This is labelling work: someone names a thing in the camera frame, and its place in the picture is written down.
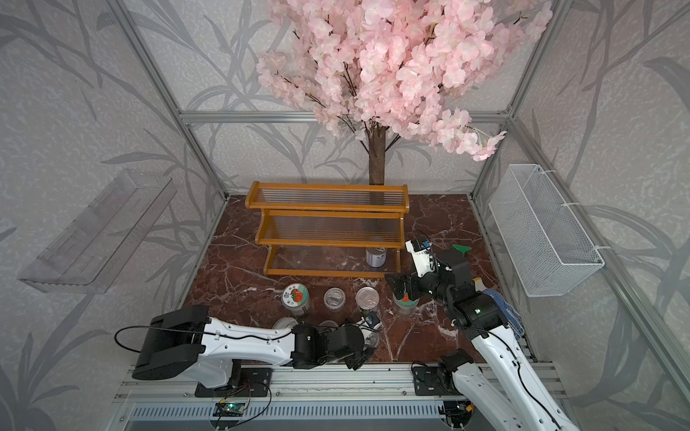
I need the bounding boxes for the white wire mesh basket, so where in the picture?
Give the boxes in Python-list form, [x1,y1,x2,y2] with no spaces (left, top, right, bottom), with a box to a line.
[489,164,605,297]

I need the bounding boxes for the tall jar strawberry lid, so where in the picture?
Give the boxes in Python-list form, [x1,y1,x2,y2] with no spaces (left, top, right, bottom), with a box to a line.
[281,283,311,317]

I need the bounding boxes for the green silver-top tin can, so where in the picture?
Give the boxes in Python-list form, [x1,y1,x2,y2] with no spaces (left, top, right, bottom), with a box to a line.
[355,287,380,315]

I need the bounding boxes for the aluminium front rail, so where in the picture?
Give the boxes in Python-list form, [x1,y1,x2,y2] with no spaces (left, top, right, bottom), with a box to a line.
[110,362,562,404]

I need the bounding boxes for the right circuit board with wires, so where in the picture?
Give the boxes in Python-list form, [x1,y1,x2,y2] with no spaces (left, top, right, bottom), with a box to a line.
[438,400,475,430]

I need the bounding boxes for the orange wooden three-tier shelf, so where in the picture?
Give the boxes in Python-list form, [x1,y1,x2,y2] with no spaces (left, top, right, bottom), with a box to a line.
[245,181,410,278]

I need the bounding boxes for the clear acrylic wall shelf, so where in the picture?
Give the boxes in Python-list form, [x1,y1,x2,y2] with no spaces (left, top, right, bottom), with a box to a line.
[18,169,177,295]

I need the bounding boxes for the green white tin can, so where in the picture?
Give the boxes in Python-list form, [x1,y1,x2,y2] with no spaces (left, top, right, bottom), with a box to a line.
[273,317,298,330]

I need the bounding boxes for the green circuit board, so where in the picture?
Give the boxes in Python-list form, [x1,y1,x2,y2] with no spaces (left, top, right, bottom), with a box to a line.
[212,402,248,418]

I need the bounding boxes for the small clear tub pink label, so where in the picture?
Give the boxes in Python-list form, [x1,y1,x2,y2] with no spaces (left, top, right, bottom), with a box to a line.
[323,287,347,312]

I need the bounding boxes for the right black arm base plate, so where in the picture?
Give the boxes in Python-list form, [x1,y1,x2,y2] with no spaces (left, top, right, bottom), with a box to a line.
[411,362,459,396]

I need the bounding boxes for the pink blossom artificial tree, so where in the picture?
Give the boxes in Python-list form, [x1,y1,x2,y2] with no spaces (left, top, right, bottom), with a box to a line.
[256,0,553,185]

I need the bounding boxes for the silver grey tin can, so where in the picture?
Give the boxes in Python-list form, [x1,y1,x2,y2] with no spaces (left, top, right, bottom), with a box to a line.
[366,248,387,269]

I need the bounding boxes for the green scraper wooden handle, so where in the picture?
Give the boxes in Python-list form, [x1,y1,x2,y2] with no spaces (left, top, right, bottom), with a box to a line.
[452,244,472,254]

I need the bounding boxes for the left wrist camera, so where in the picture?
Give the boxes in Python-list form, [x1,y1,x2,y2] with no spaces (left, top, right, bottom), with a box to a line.
[357,312,382,332]

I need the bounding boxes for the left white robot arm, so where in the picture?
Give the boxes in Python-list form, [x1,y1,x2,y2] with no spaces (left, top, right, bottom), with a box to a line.
[132,305,382,389]

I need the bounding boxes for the blue white work glove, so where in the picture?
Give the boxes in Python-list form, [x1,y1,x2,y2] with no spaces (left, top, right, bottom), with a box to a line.
[474,278,525,340]

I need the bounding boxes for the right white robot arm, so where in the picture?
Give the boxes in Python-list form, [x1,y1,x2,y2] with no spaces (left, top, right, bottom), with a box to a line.
[386,241,577,430]

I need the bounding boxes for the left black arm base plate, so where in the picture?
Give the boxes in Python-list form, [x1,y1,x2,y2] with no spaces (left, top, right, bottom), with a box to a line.
[194,367,272,399]

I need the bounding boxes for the clear jar red label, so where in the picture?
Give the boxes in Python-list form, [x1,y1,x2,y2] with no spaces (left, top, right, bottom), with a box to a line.
[394,295,420,316]

